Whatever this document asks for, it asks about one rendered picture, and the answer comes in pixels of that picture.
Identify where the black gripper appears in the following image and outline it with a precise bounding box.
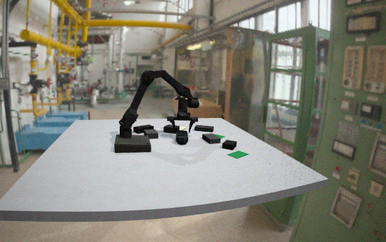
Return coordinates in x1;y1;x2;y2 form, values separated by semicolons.
167;107;198;133

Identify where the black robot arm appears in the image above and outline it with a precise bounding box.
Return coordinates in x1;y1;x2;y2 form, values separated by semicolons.
119;70;200;139

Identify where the flat green rectangular card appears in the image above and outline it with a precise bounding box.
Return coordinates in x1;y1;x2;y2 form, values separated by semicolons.
227;151;249;159

